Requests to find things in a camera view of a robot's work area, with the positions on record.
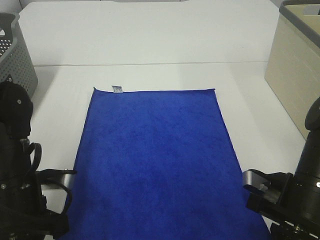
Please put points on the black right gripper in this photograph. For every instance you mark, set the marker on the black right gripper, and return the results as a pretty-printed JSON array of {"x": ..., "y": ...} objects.
[{"x": 291, "y": 201}]

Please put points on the beige storage bin grey rim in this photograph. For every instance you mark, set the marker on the beige storage bin grey rim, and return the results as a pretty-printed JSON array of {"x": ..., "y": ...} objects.
[{"x": 293, "y": 68}]

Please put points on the blue microfibre towel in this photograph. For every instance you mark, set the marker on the blue microfibre towel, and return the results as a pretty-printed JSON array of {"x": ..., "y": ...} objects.
[{"x": 159, "y": 165}]

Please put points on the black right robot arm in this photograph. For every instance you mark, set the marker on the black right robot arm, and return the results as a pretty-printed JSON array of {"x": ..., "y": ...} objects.
[{"x": 309, "y": 162}]

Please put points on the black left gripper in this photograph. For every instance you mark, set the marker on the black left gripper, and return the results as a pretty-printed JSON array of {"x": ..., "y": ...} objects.
[{"x": 23, "y": 207}]

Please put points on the grey perforated plastic basket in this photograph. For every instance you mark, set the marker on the grey perforated plastic basket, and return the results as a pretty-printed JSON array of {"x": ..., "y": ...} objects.
[{"x": 15, "y": 62}]

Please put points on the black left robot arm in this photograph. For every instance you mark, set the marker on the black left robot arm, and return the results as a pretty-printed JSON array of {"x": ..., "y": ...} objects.
[{"x": 16, "y": 110}]

